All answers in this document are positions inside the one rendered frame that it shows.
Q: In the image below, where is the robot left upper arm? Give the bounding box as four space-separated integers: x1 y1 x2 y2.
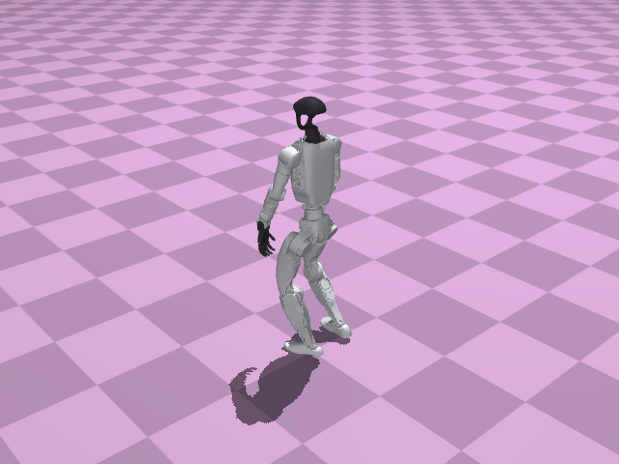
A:
269 145 304 201

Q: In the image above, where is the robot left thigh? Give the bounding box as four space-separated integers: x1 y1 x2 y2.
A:
276 228 313 302

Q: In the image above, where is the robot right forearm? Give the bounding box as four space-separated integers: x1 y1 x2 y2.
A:
319 184 336 211

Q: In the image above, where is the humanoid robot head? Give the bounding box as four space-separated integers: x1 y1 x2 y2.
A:
293 97 328 144

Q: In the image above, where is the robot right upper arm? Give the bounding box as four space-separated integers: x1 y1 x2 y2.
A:
325 134 341 185

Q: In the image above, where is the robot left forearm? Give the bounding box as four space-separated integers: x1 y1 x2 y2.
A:
256 185 279 229

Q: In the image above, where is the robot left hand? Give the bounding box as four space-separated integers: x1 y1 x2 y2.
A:
257 221 275 257

